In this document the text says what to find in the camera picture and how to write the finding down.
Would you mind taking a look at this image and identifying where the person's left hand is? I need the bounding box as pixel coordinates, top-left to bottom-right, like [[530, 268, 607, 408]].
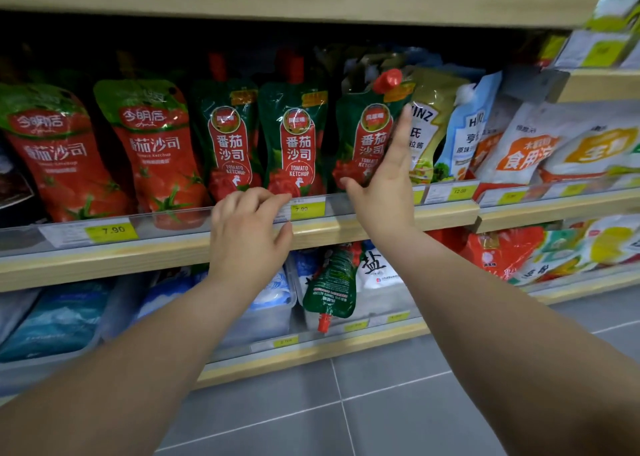
[[207, 188, 294, 297]]

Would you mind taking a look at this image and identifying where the person's right hand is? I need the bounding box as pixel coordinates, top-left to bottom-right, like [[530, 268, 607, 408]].
[[340, 104, 419, 244]]

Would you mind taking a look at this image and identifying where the green ketchup pouch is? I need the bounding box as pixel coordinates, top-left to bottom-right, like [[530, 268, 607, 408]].
[[302, 243, 362, 334], [257, 55, 329, 197], [332, 68, 417, 192], [192, 53, 264, 202]]

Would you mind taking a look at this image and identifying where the person's right forearm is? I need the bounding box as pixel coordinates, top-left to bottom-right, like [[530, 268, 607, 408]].
[[372, 227, 640, 456]]

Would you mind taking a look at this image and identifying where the person's left forearm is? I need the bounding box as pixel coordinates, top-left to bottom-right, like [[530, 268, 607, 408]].
[[0, 271, 266, 456]]

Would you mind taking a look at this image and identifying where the blue white salt bag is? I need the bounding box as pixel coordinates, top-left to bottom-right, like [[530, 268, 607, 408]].
[[249, 267, 294, 312]]

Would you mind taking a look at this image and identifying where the red ketchup pouch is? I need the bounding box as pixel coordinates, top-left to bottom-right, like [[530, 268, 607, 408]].
[[93, 79, 212, 230], [0, 83, 137, 224]]

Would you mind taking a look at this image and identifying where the olive salad dressing pouch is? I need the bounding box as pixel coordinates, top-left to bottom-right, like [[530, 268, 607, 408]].
[[406, 66, 470, 186]]

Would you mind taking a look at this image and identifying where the light blue salad dressing pouch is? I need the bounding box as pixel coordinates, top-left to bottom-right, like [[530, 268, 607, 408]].
[[434, 71, 504, 182]]

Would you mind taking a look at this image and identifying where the red seasoning packet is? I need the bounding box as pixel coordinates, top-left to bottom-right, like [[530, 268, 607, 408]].
[[459, 226, 547, 282]]

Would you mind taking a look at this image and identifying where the white starch bag orange label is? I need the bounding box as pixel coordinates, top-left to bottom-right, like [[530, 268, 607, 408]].
[[474, 102, 593, 186]]

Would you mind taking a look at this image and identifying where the colourful seasoning packet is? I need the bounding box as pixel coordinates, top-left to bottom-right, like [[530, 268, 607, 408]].
[[509, 226, 606, 287]]

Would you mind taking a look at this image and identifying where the white bag yellow label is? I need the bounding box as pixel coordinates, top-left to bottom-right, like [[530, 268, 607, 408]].
[[539, 120, 640, 183]]

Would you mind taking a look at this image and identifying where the yellow white packet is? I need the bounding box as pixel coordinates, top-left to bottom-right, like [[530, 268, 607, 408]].
[[582, 215, 640, 267]]

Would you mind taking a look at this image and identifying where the green white packet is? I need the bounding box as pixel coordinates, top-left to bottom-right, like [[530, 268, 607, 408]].
[[586, 0, 640, 33]]

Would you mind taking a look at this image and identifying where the clear plastic shelf rail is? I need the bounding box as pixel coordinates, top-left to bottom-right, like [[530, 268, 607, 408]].
[[0, 180, 482, 259]]

